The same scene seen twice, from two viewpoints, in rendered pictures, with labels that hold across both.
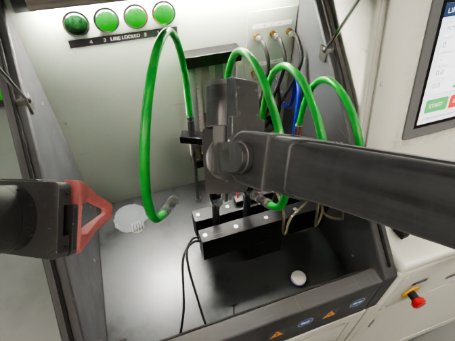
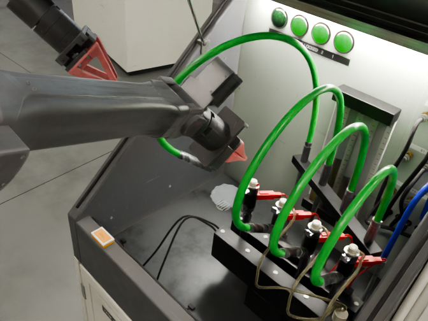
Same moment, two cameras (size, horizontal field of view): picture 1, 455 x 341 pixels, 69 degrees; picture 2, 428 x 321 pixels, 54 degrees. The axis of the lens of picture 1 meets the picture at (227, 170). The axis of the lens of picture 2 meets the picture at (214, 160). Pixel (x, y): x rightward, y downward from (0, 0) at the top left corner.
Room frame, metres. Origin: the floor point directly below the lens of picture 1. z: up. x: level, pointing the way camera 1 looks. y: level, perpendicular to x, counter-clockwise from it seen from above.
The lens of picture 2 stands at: (0.07, -0.53, 1.70)
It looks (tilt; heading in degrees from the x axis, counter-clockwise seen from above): 37 degrees down; 60
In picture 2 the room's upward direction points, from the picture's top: 6 degrees clockwise
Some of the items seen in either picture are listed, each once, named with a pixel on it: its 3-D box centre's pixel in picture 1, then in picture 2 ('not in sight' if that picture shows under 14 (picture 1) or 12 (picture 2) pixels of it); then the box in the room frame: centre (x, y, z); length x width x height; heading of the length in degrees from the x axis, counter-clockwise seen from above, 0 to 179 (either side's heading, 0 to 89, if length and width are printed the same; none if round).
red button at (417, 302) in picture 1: (415, 298); not in sight; (0.37, -0.49, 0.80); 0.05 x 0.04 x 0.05; 109
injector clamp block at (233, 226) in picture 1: (258, 224); (278, 285); (0.53, -0.09, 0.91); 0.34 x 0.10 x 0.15; 109
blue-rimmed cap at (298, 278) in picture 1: (298, 278); not in sight; (0.41, -0.18, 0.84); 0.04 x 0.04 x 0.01
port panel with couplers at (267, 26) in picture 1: (269, 71); (425, 164); (0.82, -0.11, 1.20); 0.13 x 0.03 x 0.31; 109
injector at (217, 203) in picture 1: (217, 212); (242, 222); (0.48, 0.02, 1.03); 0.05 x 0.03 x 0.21; 19
